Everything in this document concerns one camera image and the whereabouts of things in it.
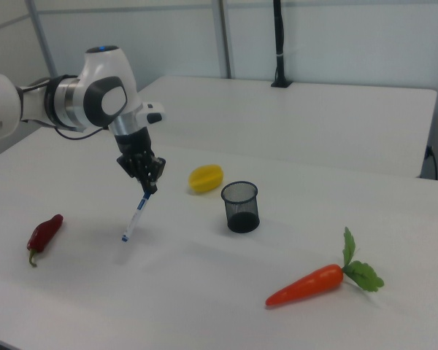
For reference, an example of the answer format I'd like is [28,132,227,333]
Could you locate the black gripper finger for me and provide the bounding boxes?
[147,157,167,194]
[132,156,153,194]

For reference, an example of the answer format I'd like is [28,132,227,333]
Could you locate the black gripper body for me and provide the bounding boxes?
[113,127,158,179]

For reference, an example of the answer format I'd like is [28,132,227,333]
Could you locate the blue white marker pen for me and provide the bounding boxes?
[121,191,150,242]

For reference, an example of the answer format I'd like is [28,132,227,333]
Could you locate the black mesh pen cup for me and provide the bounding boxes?
[220,180,261,233]

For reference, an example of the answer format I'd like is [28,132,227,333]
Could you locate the yellow toy starfruit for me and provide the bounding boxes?
[188,164,224,196]

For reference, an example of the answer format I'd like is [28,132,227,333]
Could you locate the red toy chili pepper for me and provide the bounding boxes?
[26,214,64,268]

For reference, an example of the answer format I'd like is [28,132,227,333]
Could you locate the orange toy carrot green leaves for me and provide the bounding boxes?
[265,226,385,307]

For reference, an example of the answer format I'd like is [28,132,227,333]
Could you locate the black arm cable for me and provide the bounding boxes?
[53,123,110,142]

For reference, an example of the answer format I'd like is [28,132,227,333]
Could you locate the grey partition frame post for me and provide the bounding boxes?
[28,0,58,79]
[210,0,237,79]

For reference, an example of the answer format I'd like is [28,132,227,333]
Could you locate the black camera stand pole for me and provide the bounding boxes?
[270,0,293,88]

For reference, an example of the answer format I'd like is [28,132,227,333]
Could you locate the thin black wall cable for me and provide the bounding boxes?
[424,144,438,181]

